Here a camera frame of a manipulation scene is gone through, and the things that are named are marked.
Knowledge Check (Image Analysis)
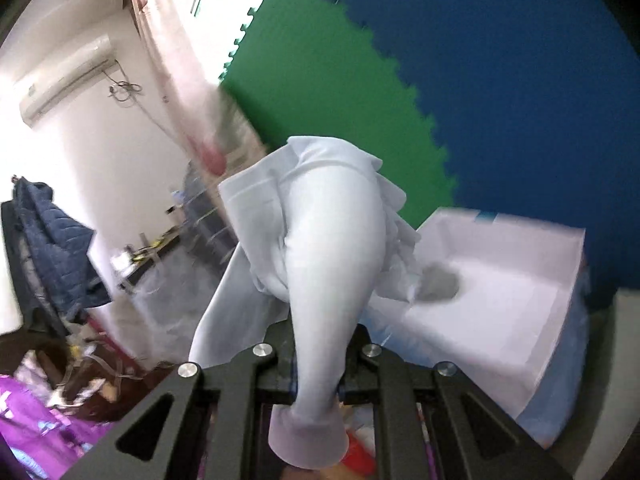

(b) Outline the blue quilted jacket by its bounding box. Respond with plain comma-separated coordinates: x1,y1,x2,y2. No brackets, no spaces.
12,177,113,311

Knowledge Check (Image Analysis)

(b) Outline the blue foam mat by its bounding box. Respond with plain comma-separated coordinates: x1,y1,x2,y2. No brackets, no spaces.
290,0,640,311

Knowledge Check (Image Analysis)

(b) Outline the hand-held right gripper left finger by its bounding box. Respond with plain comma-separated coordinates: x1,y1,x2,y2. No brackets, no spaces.
61,320,301,480

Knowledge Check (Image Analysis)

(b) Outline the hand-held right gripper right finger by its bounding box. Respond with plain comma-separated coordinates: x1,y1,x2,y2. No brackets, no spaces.
340,324,573,480

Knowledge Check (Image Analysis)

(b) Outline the clear plastic sheet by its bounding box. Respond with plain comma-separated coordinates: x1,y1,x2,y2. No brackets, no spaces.
117,160,241,361

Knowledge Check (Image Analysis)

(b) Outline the black cable bundle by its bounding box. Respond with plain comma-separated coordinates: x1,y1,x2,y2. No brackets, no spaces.
102,60,191,151

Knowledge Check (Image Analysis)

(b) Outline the grey patterned sock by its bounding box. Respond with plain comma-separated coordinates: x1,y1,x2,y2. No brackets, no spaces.
417,262,461,306

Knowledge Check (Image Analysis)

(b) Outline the white cardboard box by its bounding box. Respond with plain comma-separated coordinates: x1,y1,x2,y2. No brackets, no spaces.
360,207,587,448

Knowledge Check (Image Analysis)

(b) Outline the light blue long underwear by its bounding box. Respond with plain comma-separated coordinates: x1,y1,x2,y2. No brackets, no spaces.
191,135,421,472

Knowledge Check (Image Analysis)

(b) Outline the green foam mat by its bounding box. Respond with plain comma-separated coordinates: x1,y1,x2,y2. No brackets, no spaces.
220,0,458,211

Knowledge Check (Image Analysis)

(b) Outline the beige leaf print curtain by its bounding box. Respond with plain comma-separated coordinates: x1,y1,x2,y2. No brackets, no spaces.
125,0,266,176

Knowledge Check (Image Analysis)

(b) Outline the white air conditioner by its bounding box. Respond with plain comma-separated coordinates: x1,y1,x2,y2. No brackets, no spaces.
19,34,118,128

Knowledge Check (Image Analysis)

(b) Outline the purple printed blanket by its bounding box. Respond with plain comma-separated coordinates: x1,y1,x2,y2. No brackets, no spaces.
0,355,131,480

